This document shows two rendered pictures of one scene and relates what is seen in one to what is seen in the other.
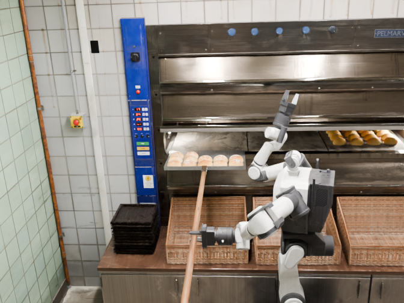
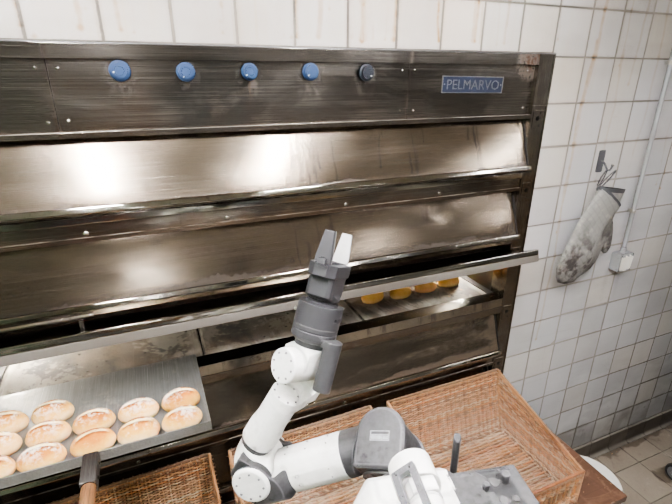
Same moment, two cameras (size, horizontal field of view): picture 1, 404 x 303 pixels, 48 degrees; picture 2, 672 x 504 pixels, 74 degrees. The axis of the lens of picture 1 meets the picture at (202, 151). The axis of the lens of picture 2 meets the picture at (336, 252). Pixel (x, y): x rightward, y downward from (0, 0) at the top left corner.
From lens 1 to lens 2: 1.88 m
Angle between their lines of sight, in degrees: 26
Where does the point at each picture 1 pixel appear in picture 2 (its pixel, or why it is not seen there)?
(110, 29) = not seen: outside the picture
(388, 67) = (464, 153)
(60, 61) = not seen: outside the picture
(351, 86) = (404, 194)
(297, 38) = (292, 91)
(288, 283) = not seen: outside the picture
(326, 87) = (358, 200)
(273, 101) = (252, 241)
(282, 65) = (263, 157)
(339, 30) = (380, 75)
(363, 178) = (425, 358)
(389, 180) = (464, 351)
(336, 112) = (381, 249)
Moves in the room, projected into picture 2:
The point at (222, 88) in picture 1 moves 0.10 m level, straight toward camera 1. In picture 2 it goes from (117, 226) to (117, 237)
